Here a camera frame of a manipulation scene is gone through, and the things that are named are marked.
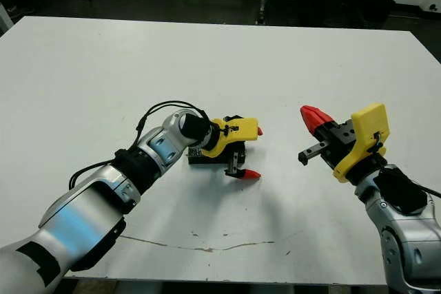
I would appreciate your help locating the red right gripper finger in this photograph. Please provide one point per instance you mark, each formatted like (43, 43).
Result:
(317, 113)
(313, 125)

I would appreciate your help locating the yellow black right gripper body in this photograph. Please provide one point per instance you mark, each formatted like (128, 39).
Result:
(370, 128)

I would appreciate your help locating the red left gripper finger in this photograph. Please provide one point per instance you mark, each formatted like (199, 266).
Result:
(260, 131)
(249, 175)

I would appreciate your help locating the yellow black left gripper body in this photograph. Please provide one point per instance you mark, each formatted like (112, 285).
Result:
(237, 130)

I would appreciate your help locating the black box lid with foil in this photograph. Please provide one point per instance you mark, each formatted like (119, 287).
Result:
(197, 157)

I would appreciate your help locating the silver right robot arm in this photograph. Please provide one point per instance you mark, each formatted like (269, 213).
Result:
(410, 239)

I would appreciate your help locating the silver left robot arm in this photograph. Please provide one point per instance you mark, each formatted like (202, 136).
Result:
(86, 211)

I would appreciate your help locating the black wheeled pole stand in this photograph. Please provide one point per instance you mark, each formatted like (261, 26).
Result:
(262, 6)

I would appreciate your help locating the small black wall object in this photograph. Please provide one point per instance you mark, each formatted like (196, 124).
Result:
(432, 7)

